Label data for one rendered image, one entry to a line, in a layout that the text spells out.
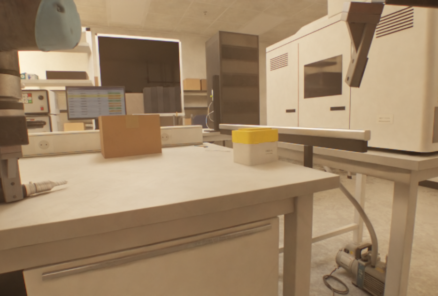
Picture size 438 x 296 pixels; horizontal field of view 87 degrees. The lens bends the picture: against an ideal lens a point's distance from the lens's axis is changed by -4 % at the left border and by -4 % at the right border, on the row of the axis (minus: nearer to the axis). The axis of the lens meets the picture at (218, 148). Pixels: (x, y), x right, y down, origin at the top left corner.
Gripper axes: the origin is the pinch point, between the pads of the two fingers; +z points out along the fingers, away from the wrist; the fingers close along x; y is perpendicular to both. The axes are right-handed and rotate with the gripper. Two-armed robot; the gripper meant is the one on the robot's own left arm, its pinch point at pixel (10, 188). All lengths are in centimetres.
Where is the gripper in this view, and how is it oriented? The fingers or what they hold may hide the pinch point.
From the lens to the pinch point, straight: 58.8
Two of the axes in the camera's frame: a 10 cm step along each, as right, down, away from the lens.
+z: 0.3, 9.9, 1.3
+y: 5.9, -1.2, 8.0
